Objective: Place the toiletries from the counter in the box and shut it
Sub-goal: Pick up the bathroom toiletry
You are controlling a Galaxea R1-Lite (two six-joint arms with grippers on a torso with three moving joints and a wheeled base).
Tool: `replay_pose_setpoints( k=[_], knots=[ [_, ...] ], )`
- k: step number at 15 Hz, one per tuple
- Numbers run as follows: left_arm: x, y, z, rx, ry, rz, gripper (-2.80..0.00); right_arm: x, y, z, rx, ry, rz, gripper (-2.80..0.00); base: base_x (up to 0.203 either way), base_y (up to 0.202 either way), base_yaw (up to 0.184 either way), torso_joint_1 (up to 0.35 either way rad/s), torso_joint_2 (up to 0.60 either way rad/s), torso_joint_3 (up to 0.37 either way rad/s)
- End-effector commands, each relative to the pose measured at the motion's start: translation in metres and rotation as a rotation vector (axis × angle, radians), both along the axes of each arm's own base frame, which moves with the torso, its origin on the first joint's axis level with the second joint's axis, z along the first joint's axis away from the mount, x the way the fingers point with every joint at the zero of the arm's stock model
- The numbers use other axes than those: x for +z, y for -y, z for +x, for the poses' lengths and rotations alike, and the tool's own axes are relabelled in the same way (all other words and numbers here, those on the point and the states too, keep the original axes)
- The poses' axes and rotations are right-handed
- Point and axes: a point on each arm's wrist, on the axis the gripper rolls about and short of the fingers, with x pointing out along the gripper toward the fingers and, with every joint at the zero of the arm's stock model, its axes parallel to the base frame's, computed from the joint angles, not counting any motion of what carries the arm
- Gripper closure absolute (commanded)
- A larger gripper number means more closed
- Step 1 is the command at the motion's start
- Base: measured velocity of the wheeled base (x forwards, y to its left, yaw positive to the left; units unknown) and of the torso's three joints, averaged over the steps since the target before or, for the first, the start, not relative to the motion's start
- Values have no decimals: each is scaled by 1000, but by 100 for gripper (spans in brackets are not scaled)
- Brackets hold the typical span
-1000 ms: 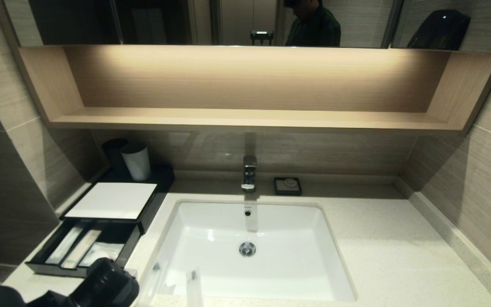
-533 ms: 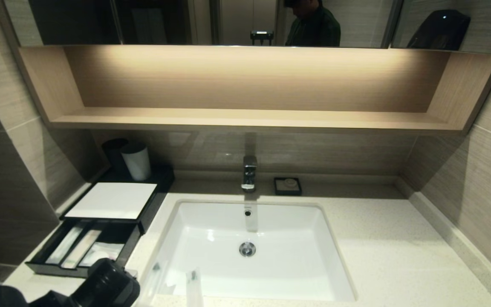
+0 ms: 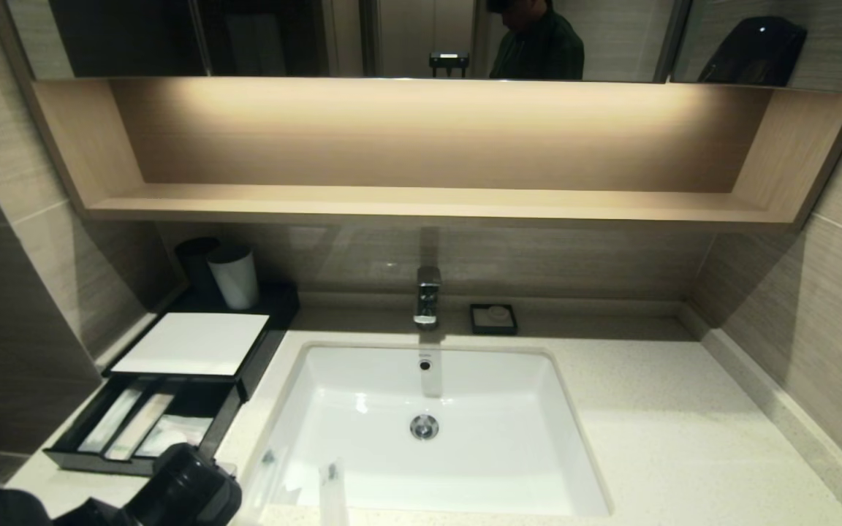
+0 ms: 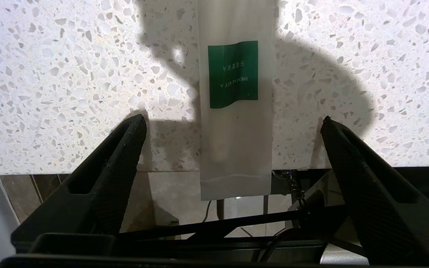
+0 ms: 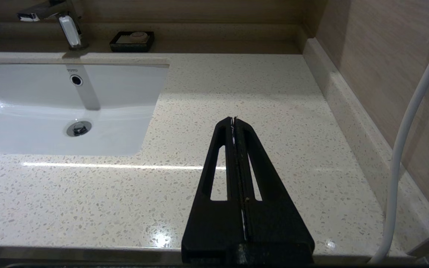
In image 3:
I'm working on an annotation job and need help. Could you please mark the black pull-out drawer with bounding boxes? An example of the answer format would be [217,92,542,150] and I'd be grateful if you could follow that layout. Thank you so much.
[45,374,244,479]

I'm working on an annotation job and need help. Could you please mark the black amenity drawer box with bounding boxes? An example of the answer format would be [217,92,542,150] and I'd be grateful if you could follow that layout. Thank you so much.
[103,281,300,403]

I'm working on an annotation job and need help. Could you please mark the white packaged amenity items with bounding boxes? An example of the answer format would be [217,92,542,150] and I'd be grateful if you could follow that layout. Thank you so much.
[103,394,175,462]

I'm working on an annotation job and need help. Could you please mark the white cup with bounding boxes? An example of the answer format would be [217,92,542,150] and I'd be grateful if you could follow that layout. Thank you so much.
[207,244,260,310]

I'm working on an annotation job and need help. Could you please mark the black cup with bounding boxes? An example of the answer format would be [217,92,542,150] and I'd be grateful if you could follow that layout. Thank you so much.
[175,235,221,299]

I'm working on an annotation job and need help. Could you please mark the chrome faucet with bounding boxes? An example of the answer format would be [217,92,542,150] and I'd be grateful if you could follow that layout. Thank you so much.
[413,266,442,329]

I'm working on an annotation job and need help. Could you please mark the white sink basin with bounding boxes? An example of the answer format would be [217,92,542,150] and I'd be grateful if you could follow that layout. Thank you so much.
[235,342,613,518]

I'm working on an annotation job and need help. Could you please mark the black soap dish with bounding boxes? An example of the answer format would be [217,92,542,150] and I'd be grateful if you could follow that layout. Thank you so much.
[469,303,518,336]

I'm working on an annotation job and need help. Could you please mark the light wooden wall shelf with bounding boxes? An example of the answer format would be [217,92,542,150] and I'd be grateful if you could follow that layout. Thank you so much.
[30,75,842,233]

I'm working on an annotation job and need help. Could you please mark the wall mirror cabinet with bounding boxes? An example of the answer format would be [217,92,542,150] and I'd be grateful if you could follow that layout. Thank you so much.
[4,0,842,93]

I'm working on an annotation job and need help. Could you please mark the black wall hair dryer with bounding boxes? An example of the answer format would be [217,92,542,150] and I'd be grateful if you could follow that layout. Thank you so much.
[697,16,808,85]

